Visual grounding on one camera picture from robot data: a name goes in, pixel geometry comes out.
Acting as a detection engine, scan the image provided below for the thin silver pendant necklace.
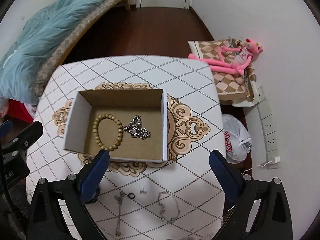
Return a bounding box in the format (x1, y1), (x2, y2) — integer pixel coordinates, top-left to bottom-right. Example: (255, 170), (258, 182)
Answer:
(114, 191), (126, 237)

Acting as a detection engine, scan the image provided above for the silver chain necklace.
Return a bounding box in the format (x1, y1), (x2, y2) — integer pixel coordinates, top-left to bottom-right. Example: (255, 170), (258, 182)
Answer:
(157, 190), (181, 225)

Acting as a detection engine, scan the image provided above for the red cloth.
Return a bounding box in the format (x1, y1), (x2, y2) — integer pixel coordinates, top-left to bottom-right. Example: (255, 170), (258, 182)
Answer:
(7, 99), (34, 124)

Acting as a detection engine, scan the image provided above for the white plastic bag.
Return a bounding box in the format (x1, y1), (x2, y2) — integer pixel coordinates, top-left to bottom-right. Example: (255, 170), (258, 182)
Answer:
(222, 114), (252, 164)

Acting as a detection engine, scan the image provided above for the white power strip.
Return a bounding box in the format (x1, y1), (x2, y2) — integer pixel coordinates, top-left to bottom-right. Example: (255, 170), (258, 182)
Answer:
(257, 86), (280, 170)

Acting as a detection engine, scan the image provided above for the white charger plug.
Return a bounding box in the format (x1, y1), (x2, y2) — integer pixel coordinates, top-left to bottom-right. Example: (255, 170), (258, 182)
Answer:
(259, 156), (280, 167)

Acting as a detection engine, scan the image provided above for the patterned white tablecloth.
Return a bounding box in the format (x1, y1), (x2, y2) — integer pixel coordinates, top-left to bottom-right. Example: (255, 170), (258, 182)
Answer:
(26, 56), (225, 239)

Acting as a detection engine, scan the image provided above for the small silver earring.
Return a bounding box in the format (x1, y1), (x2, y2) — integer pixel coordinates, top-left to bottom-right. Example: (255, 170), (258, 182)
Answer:
(140, 188), (147, 194)

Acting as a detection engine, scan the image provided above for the white cardboard box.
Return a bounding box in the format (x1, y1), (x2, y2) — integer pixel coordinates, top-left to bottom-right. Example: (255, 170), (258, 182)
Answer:
(64, 88), (168, 163)

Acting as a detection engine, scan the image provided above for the light blue duvet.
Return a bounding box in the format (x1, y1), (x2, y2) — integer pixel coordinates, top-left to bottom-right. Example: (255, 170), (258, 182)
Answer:
(1, 0), (105, 105)

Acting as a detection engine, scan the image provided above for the brown checkered cushion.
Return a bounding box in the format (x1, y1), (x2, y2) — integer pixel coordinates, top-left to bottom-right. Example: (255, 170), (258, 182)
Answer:
(188, 37), (263, 107)

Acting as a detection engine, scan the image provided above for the pink panther plush toy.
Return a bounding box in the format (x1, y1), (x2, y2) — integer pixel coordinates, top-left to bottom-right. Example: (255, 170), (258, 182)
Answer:
(188, 38), (263, 76)

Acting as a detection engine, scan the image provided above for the bed with checkered mattress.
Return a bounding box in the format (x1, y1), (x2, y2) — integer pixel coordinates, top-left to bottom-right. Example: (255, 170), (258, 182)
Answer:
(34, 0), (130, 98)

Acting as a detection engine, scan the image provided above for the wooden bead bracelet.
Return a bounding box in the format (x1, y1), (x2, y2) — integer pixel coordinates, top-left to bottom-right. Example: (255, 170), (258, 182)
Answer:
(92, 113), (124, 152)

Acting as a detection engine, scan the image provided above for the silver chain pile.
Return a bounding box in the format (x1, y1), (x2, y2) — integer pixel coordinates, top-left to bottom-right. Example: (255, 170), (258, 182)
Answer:
(123, 114), (152, 140)

